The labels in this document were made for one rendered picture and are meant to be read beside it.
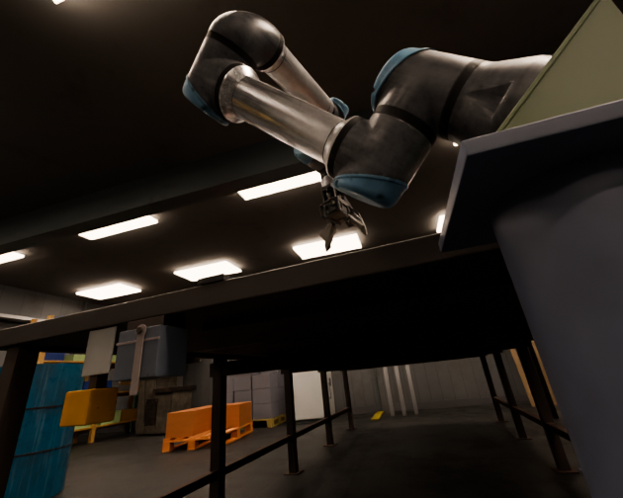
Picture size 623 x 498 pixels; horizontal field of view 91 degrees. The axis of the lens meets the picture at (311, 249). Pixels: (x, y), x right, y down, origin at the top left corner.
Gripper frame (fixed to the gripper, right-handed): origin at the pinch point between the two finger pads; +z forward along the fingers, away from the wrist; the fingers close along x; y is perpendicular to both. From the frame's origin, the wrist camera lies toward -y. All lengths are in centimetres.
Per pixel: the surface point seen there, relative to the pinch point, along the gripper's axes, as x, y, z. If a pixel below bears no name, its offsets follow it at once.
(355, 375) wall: -288, -485, 31
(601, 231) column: 48, 42, 30
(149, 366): -35, 42, 31
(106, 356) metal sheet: -53, 45, 26
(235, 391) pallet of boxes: -442, -317, 31
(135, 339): -40, 43, 24
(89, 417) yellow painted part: -53, 46, 40
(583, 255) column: 46, 42, 31
